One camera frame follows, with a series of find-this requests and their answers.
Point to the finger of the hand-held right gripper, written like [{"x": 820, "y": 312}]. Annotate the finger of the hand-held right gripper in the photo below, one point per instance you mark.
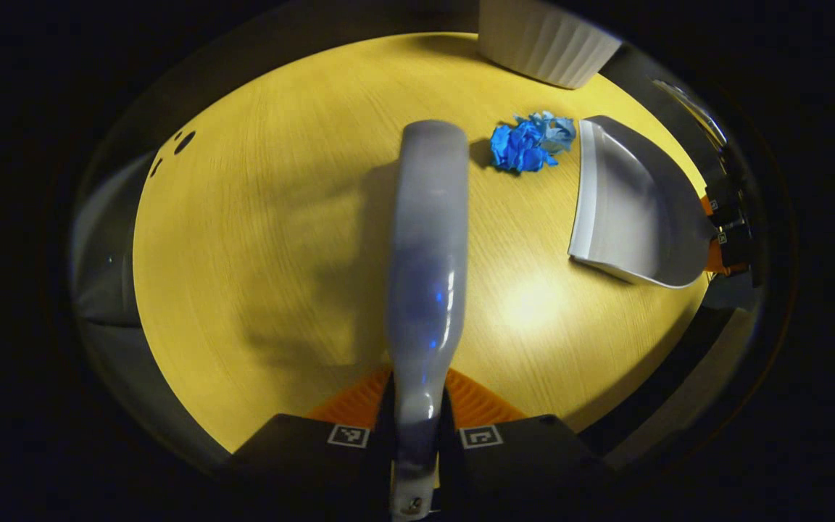
[
  {"x": 723, "y": 199},
  {"x": 735, "y": 246}
]

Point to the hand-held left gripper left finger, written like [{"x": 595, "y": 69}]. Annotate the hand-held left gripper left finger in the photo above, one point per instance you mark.
[{"x": 301, "y": 453}]

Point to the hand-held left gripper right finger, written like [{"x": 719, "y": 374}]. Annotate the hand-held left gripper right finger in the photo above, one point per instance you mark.
[{"x": 526, "y": 453}]

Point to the grey dustpan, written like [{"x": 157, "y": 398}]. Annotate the grey dustpan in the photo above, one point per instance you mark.
[{"x": 628, "y": 217}]

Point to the blue paper trash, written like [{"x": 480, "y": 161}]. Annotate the blue paper trash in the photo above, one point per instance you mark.
[{"x": 526, "y": 145}]

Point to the small grey broom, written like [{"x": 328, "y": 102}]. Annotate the small grey broom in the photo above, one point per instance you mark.
[{"x": 428, "y": 254}]

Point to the white ribbed garbage bin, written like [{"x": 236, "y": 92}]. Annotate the white ribbed garbage bin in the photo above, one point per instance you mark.
[{"x": 544, "y": 43}]

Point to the yellow wooden desktop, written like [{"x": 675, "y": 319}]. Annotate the yellow wooden desktop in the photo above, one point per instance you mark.
[{"x": 280, "y": 254}]

